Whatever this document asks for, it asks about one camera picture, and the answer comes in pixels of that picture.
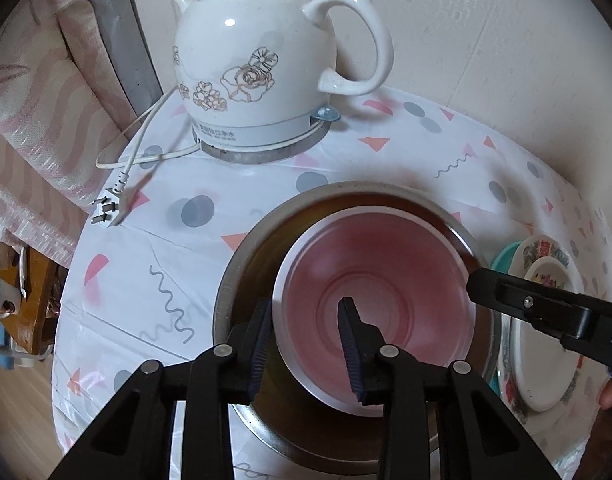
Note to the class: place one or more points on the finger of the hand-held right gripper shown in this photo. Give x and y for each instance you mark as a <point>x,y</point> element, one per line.
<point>526,302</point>

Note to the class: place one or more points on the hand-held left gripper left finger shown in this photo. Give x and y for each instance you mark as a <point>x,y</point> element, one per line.
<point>260,345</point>

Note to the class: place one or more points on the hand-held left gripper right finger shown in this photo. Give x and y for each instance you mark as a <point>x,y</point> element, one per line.
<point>350,350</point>

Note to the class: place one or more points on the large white red print plate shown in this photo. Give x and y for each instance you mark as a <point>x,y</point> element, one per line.
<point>541,247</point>

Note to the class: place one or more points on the white rose print plate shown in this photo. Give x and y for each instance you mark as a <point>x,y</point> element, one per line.
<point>541,360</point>

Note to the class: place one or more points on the stainless steel bowl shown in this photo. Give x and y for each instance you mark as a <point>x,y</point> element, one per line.
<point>246,270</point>

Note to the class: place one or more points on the pink plastic bowl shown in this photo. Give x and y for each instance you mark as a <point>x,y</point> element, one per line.
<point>376,260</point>

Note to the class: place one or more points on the person's right hand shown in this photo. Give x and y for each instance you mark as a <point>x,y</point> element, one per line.
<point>611,396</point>

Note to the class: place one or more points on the teal plate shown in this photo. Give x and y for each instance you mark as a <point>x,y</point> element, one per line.
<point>503,260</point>

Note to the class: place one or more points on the white patterned tablecloth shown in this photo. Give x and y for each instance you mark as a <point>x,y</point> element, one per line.
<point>286,185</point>

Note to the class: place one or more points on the metal kettle base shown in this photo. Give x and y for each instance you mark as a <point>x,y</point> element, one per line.
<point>256,152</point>

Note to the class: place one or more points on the wooden furniture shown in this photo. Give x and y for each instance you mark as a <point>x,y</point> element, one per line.
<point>31,270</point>

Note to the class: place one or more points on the white ceramic electric kettle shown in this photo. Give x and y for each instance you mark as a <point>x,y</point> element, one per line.
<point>246,35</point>

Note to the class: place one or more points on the pink striped cushion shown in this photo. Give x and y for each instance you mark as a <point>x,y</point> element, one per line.
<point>26,110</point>

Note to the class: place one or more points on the grey metal frame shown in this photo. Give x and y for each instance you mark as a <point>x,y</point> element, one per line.
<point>116,20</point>

